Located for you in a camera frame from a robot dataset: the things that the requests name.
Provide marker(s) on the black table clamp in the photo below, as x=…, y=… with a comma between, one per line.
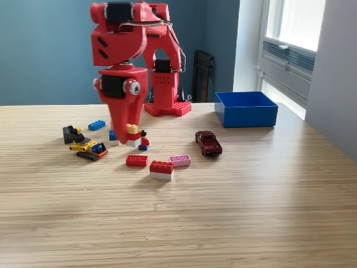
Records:
x=150, y=97
x=182, y=95

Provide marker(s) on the blue white brick stack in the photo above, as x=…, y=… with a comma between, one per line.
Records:
x=112, y=136

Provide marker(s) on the white window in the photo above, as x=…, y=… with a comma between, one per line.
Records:
x=301, y=22

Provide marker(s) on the grey window vent grille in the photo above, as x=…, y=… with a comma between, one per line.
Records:
x=301, y=60

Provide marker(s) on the dark red toy car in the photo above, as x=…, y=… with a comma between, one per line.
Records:
x=209, y=142

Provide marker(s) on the large red white brick stack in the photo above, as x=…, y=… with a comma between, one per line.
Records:
x=161, y=168

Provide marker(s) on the toy figure red shirt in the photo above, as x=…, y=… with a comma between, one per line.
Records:
x=144, y=142

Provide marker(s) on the yellow red white brick stack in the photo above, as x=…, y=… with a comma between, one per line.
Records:
x=133, y=136

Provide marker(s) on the pink flat brick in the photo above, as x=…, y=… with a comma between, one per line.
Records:
x=180, y=161

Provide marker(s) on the blue plastic bin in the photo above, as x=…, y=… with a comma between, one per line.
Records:
x=251, y=115

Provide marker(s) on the dark grey brick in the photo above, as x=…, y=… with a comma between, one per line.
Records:
x=66, y=136

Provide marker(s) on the black folded chair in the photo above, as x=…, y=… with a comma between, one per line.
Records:
x=205, y=78

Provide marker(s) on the yellow toy digger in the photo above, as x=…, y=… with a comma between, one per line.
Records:
x=86, y=146

